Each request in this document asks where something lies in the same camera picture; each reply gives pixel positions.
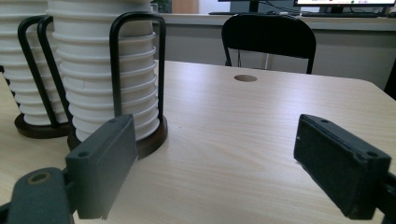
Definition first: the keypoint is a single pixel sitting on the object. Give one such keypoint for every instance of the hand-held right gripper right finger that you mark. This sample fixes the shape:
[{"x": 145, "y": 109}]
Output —
[{"x": 339, "y": 168}]

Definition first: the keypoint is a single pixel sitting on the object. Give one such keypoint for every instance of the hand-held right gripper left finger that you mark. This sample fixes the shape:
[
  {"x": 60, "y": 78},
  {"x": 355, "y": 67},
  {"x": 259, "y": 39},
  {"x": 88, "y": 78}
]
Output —
[{"x": 99, "y": 161}]

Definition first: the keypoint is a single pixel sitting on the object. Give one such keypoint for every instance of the stack of white paper cups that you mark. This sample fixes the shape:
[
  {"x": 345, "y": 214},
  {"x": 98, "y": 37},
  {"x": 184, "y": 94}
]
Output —
[
  {"x": 87, "y": 77},
  {"x": 12, "y": 62}
]

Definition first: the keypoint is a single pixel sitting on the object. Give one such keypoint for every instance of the black folding chair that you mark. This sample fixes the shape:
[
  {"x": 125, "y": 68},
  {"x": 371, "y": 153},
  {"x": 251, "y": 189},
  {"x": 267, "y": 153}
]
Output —
[{"x": 267, "y": 34}]

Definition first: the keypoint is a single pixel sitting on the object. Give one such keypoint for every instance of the black keyboard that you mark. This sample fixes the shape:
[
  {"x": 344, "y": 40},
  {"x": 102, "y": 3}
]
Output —
[
  {"x": 339, "y": 14},
  {"x": 229, "y": 13}
]

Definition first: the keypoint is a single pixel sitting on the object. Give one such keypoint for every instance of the computer monitor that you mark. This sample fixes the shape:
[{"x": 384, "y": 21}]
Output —
[
  {"x": 253, "y": 3},
  {"x": 342, "y": 2}
]

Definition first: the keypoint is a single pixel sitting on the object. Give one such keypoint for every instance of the grey background desk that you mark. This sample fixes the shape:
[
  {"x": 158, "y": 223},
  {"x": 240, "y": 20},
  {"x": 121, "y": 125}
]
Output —
[{"x": 199, "y": 19}]

